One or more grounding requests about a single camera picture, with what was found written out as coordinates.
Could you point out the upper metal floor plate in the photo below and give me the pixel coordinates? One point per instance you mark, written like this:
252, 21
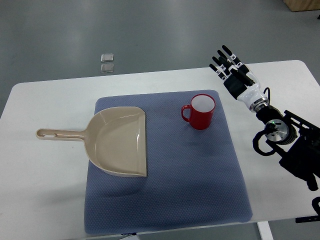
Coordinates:
107, 57

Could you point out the metal floor plate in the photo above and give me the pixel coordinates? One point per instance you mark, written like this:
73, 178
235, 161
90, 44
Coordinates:
107, 68
107, 57

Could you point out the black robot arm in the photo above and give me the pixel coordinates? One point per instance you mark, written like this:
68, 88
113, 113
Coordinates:
296, 140

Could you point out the lower metal floor plate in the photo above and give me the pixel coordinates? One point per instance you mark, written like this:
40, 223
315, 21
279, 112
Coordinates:
107, 68

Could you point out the red cup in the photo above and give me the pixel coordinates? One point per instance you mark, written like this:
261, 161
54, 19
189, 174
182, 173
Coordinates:
199, 112

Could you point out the white table leg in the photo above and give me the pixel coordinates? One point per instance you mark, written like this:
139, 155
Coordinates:
264, 230

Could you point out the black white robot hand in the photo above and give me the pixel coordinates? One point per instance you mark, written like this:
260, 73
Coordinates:
239, 80

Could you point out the wooden box corner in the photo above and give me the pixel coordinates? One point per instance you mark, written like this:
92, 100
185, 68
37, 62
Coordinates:
302, 5

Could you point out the beige plastic dustpan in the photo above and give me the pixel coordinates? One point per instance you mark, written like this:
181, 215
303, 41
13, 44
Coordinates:
114, 140

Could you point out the blue grey mat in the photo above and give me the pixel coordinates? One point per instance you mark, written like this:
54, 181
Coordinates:
194, 177

